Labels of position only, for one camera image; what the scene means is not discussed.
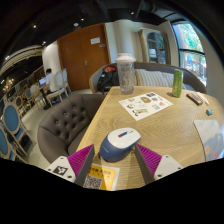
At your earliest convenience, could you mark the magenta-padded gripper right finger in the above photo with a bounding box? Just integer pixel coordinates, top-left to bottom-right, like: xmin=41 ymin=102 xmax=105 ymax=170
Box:
xmin=134 ymin=143 xmax=184 ymax=185

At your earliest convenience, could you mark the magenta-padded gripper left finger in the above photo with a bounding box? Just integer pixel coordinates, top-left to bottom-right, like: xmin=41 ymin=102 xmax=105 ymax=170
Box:
xmin=44 ymin=143 xmax=96 ymax=188

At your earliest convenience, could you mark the blue and white computer mouse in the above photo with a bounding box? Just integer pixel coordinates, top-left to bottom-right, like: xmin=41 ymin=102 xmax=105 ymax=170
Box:
xmin=99 ymin=127 xmax=142 ymax=163

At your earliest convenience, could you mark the pale sky print mouse pad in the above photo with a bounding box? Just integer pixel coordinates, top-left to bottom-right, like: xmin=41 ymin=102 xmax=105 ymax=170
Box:
xmin=193 ymin=119 xmax=224 ymax=162

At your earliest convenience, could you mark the yellow code sticker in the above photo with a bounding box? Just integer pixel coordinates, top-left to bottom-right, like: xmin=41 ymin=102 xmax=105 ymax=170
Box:
xmin=82 ymin=163 xmax=120 ymax=192

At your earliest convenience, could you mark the grey tufted armchair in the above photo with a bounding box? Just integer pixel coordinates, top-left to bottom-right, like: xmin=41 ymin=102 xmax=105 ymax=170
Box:
xmin=36 ymin=93 xmax=106 ymax=164

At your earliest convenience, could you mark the white sticker sheet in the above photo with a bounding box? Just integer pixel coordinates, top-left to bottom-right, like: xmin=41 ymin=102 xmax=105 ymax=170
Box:
xmin=118 ymin=91 xmax=174 ymax=122

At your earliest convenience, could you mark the black and red flat box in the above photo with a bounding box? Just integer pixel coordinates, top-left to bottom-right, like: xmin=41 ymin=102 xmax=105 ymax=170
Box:
xmin=185 ymin=92 xmax=204 ymax=107

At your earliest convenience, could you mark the group of blue chairs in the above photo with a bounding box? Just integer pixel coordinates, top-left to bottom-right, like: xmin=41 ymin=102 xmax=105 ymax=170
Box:
xmin=0 ymin=86 xmax=38 ymax=164

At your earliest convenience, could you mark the green drink can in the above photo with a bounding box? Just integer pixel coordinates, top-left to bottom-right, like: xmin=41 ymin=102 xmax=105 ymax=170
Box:
xmin=171 ymin=68 xmax=184 ymax=99

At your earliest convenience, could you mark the striped cushion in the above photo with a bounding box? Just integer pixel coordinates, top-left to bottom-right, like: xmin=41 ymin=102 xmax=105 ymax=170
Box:
xmin=161 ymin=71 xmax=187 ymax=90
xmin=134 ymin=68 xmax=168 ymax=88

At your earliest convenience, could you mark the black and red backpack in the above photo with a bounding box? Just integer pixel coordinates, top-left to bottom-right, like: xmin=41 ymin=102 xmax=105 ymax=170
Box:
xmin=96 ymin=64 xmax=120 ymax=95

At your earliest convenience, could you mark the person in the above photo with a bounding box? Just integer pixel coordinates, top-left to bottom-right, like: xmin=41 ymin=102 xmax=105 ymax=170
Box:
xmin=44 ymin=68 xmax=58 ymax=95

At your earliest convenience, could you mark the clear shaker bottle white lid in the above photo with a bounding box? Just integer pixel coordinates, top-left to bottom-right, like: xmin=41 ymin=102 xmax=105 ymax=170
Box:
xmin=115 ymin=52 xmax=137 ymax=95

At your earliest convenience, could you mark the grey curved sofa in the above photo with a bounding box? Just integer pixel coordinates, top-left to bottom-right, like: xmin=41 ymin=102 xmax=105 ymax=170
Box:
xmin=88 ymin=61 xmax=208 ymax=95

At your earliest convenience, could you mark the brown wooden door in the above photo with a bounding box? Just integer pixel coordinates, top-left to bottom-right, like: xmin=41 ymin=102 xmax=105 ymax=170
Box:
xmin=57 ymin=23 xmax=112 ymax=93

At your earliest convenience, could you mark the glass door wooden cabinet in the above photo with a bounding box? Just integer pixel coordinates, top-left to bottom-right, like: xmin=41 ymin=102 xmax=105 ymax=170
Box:
xmin=139 ymin=27 xmax=170 ymax=65

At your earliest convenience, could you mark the black framed window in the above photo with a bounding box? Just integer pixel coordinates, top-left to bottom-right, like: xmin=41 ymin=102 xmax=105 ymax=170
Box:
xmin=171 ymin=21 xmax=208 ymax=88

